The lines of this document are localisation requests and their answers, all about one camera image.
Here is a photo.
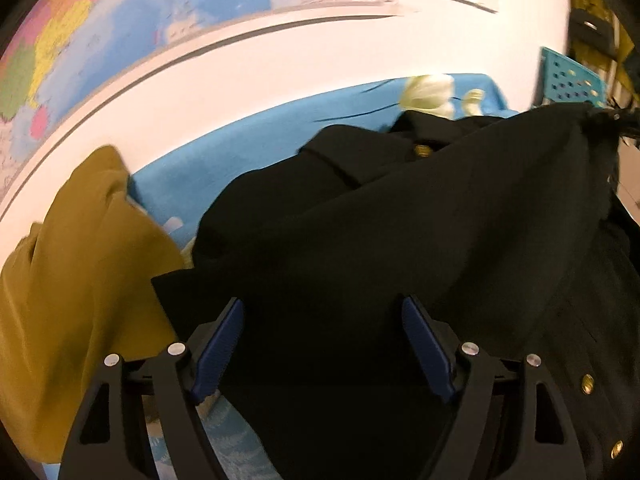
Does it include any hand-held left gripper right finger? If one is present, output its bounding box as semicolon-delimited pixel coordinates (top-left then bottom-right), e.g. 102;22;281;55
401;295;588;480

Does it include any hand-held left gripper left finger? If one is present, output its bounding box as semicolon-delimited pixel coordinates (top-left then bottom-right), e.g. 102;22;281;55
57;297;246;480

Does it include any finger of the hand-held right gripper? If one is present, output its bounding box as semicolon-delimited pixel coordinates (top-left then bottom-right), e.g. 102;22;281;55
585;107;640;137

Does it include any black coat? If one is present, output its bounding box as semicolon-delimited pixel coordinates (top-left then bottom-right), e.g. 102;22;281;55
151;102;640;480

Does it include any teal perforated plastic basket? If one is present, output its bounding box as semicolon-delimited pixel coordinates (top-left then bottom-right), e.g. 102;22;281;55
537;46;608;108

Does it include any olive yellow hanging sweater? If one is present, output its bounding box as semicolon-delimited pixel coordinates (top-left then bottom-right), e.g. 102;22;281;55
570;0;640;107

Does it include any black handbag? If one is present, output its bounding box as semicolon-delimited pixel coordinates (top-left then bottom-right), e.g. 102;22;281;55
570;7;616;55

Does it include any mustard yellow garment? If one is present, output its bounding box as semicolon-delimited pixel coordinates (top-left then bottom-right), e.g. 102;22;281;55
0;145;188;466

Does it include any blue floral bed sheet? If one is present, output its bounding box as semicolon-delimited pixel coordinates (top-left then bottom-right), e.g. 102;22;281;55
42;72;521;480

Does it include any colourful wall map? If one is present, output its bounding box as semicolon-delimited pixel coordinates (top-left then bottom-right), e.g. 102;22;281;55
0;0;416;221

